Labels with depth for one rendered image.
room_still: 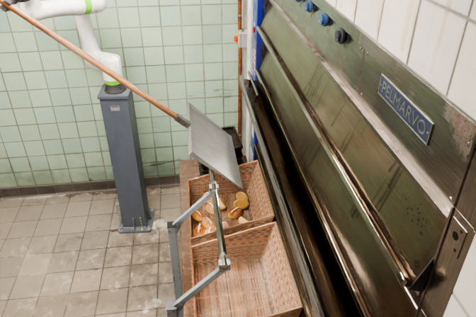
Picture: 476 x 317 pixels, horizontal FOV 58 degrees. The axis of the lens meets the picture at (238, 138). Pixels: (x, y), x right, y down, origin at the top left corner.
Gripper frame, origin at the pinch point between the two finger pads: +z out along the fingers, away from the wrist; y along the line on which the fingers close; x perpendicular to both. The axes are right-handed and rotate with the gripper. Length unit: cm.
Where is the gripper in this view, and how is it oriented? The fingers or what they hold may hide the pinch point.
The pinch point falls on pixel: (7, 3)
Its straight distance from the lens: 223.9
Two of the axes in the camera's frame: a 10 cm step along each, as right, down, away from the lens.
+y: -6.6, 6.8, 3.3
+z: 1.3, 5.3, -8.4
